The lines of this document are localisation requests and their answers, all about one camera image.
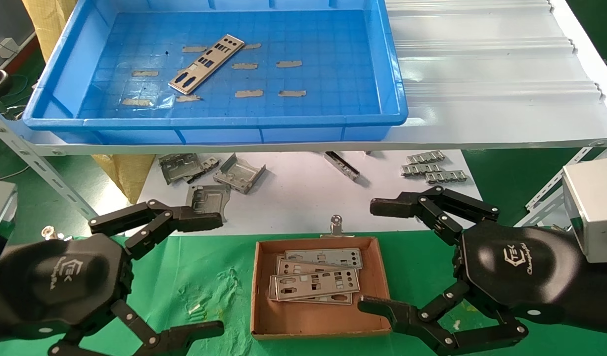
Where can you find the grey folded metal bracket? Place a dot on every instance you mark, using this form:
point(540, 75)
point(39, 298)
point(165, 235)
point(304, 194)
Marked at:
point(177, 168)

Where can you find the brown tape strip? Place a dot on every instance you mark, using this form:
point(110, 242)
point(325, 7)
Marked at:
point(288, 64)
point(194, 49)
point(248, 93)
point(244, 66)
point(292, 93)
point(136, 102)
point(145, 73)
point(188, 98)
point(253, 46)

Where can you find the shallow cardboard box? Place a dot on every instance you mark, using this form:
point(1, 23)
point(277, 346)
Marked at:
point(313, 319)

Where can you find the clear plastic film patch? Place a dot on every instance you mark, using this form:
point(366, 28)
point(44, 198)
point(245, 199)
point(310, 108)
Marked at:
point(155, 91)

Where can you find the silver binder clip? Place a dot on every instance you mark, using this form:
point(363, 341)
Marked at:
point(49, 232)
point(336, 225)

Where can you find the grey metal tray part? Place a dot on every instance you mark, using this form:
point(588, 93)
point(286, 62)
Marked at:
point(241, 175)

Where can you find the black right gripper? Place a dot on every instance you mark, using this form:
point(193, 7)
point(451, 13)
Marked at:
point(521, 272)

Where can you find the white lower board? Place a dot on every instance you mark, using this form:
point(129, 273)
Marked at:
point(303, 198)

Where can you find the green table cloth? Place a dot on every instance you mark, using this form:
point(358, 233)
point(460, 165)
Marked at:
point(184, 277)

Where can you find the blue plastic tray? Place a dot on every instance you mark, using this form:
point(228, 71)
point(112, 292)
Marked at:
point(333, 49)

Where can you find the silver connector strip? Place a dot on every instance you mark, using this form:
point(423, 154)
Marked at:
point(426, 157)
point(421, 169)
point(446, 176)

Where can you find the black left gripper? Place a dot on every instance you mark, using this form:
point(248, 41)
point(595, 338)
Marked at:
point(51, 287)

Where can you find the yellow woven sack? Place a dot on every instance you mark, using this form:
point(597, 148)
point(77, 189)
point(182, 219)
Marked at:
point(130, 173)

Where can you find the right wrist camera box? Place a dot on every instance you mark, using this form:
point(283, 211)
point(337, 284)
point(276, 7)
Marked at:
point(595, 207)

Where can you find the grey stamped metal plate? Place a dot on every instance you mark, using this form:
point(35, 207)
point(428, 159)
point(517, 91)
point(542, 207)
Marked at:
point(209, 198)

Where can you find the white slotted steel shelf leg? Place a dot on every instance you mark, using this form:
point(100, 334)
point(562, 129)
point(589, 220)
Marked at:
point(36, 163)
point(550, 190)

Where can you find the white power adapter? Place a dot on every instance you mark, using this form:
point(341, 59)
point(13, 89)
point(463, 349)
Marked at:
point(6, 47)

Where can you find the dark metal rail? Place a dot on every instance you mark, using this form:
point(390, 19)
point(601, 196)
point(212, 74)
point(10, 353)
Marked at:
point(343, 165)

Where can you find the small grey metal clip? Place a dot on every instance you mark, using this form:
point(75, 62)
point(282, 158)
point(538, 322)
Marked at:
point(210, 162)

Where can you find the silver slotted shield plate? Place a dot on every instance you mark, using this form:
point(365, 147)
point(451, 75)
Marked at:
point(293, 287)
point(328, 256)
point(333, 298)
point(293, 269)
point(209, 62)

